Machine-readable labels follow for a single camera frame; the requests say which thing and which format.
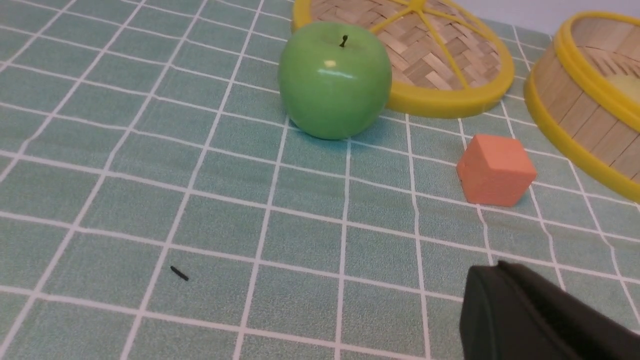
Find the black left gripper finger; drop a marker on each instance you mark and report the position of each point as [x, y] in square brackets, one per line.
[510, 312]

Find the bamboo steamer tray yellow rim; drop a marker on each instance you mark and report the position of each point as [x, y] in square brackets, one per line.
[569, 95]

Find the bamboo steamer lid yellow rim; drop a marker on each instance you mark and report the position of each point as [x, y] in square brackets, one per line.
[446, 63]

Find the orange cube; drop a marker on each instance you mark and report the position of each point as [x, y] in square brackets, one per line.
[495, 171]

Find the green apple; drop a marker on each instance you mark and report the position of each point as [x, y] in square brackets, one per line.
[334, 79]

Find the small black debris piece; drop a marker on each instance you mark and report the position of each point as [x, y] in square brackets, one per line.
[179, 273]

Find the green checkered tablecloth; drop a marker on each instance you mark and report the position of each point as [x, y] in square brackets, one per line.
[140, 134]

